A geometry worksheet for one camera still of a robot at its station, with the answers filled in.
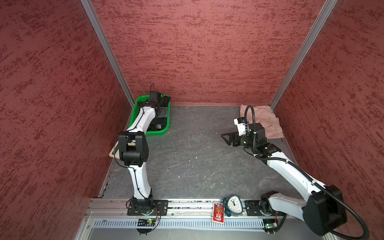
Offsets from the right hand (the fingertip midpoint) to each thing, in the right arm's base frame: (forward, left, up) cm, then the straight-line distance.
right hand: (225, 137), depth 81 cm
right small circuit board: (-38, -19, -19) cm, 47 cm away
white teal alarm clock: (-31, -1, -14) cm, 34 cm away
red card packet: (-34, +6, -16) cm, 39 cm away
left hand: (+21, +41, -4) cm, 46 cm away
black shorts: (+16, +39, -4) cm, 42 cm away
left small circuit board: (-36, +42, -18) cm, 58 cm away
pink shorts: (+28, -37, -14) cm, 48 cm away
